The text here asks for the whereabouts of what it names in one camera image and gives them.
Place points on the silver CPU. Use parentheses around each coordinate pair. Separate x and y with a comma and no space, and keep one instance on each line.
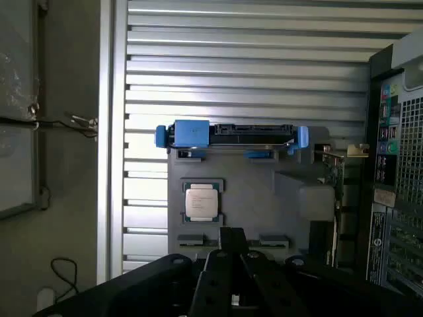
(201,204)

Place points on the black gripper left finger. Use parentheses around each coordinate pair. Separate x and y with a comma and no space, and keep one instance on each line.
(145,287)

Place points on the disk in blue caddy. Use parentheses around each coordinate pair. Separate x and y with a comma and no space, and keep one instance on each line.
(191,133)

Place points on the small white plug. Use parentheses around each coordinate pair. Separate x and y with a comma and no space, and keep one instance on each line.
(45,298)

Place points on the metal table clamp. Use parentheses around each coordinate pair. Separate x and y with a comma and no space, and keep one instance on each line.
(82,123)

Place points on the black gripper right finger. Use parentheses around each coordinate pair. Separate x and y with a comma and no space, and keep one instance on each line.
(297,290)

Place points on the green graphics card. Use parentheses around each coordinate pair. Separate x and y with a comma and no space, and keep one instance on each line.
(335,171)

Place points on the grey framed panel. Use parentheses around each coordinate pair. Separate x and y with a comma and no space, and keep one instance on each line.
(16,132)

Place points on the grey parts rack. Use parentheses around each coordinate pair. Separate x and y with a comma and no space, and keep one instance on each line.
(251,195)

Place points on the black open PC case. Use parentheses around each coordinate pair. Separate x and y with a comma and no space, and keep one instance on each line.
(408,158)

